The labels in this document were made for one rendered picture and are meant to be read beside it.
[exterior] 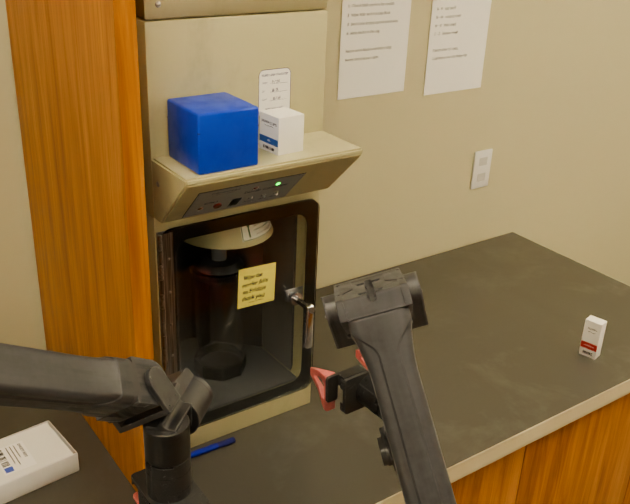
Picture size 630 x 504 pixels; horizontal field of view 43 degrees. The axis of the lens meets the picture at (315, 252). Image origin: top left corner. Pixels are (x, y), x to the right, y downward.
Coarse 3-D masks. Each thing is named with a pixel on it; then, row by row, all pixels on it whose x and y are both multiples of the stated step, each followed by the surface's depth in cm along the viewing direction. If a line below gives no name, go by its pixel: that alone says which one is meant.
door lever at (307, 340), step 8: (296, 296) 147; (296, 304) 148; (304, 304) 144; (312, 304) 144; (304, 312) 145; (312, 312) 144; (304, 320) 145; (312, 320) 145; (304, 328) 146; (312, 328) 146; (304, 336) 146; (312, 336) 147; (304, 344) 147
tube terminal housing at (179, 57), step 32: (160, 32) 115; (192, 32) 118; (224, 32) 121; (256, 32) 124; (288, 32) 127; (320, 32) 131; (160, 64) 116; (192, 64) 119; (224, 64) 123; (256, 64) 126; (288, 64) 129; (320, 64) 133; (160, 96) 118; (256, 96) 128; (320, 96) 135; (160, 128) 120; (320, 128) 138; (160, 224) 126; (160, 352) 136; (256, 416) 155
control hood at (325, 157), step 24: (312, 144) 130; (336, 144) 131; (168, 168) 117; (240, 168) 118; (264, 168) 120; (288, 168) 123; (312, 168) 127; (336, 168) 132; (168, 192) 118; (192, 192) 116; (288, 192) 134; (168, 216) 122; (192, 216) 126
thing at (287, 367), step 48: (192, 240) 130; (240, 240) 135; (288, 240) 141; (192, 288) 133; (288, 288) 146; (192, 336) 137; (240, 336) 143; (288, 336) 150; (240, 384) 148; (288, 384) 155
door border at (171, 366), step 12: (168, 240) 127; (168, 252) 128; (168, 264) 129; (168, 276) 130; (168, 288) 130; (168, 300) 131; (168, 312) 132; (168, 324) 133; (168, 336) 134; (168, 348) 135; (168, 360) 136; (168, 372) 137
